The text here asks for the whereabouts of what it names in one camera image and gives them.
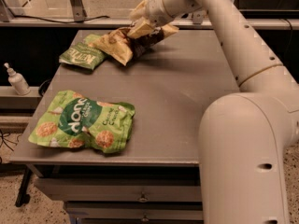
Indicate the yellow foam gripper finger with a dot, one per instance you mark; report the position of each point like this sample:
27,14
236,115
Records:
140,28
138,11

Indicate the yellow brown sea salt chip bag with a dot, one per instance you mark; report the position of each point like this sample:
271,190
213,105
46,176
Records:
123,48

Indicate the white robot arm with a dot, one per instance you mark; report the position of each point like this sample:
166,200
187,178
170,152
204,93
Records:
242,136

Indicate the green Kettle jalapeno chip bag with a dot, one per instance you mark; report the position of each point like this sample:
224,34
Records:
83,54

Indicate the green coconut crunch snack bag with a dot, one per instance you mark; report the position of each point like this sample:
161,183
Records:
75,121

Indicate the white pump bottle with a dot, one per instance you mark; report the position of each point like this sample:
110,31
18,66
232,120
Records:
17,81

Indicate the upper drawer knob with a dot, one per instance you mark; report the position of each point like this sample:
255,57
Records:
143,199

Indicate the drawer knob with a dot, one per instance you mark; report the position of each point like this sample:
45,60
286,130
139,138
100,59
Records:
143,199
145,219

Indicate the upper grey drawer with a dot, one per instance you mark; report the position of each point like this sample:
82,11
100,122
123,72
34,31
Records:
115,190

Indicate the grey drawer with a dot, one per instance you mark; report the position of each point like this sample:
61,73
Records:
131,210
115,190

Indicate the lower drawer knob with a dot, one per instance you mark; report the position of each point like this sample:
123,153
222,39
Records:
145,219

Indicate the lower grey drawer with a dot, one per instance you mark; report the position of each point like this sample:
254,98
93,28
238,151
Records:
131,210

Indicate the black table leg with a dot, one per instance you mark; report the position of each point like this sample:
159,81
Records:
23,197

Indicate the right metal frame post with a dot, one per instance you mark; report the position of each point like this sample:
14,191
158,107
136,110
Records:
198,16

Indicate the metal frame post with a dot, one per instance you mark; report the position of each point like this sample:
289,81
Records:
198,16
78,10

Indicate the left metal frame post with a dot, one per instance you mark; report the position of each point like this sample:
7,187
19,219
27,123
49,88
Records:
78,10

